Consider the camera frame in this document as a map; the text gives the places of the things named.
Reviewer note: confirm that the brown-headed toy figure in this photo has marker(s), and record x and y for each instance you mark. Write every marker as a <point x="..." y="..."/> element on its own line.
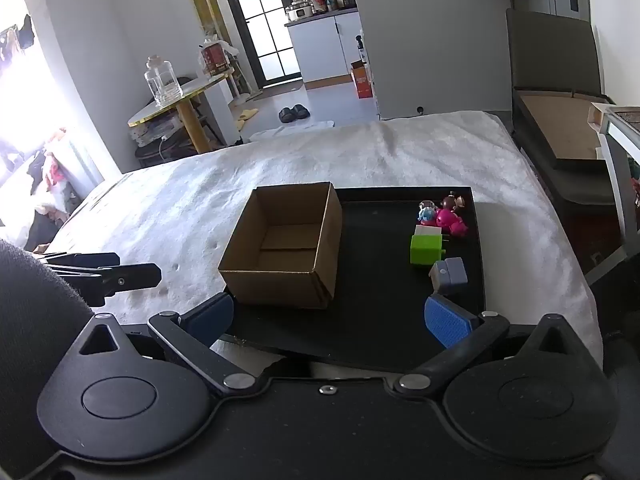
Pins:
<point x="452" y="202"/>

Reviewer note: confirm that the black slipper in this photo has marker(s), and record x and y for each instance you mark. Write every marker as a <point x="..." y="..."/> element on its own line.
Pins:
<point x="286" y="115"/>
<point x="300" y="111"/>

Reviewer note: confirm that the white kitchen cabinet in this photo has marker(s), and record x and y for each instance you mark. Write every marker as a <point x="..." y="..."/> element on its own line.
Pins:
<point x="320" y="45"/>

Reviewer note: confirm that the clear glass jar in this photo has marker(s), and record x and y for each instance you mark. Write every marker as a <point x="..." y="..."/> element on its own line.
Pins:
<point x="162" y="82"/>

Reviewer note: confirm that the white rice cooker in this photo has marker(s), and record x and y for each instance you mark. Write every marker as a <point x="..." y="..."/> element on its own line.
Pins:
<point x="300" y="12"/>

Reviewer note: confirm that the brown wooden board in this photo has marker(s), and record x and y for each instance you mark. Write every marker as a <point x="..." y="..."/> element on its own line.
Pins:
<point x="560" y="125"/>

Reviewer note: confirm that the black-framed glass door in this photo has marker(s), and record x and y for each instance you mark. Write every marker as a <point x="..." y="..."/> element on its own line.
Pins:
<point x="265" y="10"/>

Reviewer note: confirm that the black tray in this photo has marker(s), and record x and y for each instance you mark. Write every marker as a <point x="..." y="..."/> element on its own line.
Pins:
<point x="380" y="310"/>

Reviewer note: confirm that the pink toy figure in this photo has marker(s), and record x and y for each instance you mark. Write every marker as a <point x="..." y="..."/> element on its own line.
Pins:
<point x="450" y="221"/>

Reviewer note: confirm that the brown doormat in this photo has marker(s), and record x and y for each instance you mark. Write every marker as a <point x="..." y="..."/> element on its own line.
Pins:
<point x="282" y="89"/>

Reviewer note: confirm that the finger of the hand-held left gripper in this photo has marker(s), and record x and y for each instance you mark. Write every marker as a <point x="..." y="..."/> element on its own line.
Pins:
<point x="97" y="259"/>
<point x="135" y="276"/>

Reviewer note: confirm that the pile of clothes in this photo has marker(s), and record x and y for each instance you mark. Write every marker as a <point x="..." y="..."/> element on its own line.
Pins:
<point x="45" y="180"/>

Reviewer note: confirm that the cardboard box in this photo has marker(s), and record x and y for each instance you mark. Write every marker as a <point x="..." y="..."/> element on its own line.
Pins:
<point x="280" y="287"/>

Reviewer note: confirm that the round gold side table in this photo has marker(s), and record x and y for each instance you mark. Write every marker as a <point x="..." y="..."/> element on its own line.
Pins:
<point x="192" y="91"/>

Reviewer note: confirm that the white side table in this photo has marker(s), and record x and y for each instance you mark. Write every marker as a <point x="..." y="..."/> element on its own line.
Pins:
<point x="617" y="125"/>

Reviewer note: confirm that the blue and white toy figure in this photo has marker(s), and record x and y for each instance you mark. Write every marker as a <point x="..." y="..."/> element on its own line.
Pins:
<point x="427" y="215"/>

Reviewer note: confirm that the white plug block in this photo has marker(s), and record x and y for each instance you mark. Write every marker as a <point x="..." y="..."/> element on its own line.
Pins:
<point x="425" y="230"/>

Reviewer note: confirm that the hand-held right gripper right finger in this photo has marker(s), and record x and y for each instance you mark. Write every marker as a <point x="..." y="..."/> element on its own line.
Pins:
<point x="447" y="321"/>

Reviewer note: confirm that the orange carton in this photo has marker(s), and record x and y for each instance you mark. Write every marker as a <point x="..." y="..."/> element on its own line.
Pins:
<point x="362" y="82"/>

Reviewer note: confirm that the dark folding sofa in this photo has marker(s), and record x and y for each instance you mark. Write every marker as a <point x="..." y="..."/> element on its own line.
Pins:
<point x="550" y="50"/>

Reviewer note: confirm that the black round base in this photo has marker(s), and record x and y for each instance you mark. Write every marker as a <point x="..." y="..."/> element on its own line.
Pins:
<point x="170" y="152"/>

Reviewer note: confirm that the white plastic bag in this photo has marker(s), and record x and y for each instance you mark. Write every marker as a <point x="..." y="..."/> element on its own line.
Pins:
<point x="220" y="42"/>

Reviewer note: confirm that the grey block with beige face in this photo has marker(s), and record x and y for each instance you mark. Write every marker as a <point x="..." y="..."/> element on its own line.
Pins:
<point x="452" y="272"/>

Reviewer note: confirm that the yellow slipper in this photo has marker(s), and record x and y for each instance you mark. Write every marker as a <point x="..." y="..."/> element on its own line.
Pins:
<point x="248" y="114"/>

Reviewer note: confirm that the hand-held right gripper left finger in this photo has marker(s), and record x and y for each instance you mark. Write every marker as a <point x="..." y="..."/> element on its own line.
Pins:
<point x="216" y="316"/>

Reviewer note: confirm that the red canister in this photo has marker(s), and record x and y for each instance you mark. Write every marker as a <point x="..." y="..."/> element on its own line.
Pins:
<point x="216" y="60"/>

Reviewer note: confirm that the green plug block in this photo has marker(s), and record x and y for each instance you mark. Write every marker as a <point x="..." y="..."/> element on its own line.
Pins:
<point x="425" y="252"/>

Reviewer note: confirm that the dark spray bottle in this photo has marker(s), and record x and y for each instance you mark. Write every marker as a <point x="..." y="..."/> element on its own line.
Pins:
<point x="360" y="50"/>

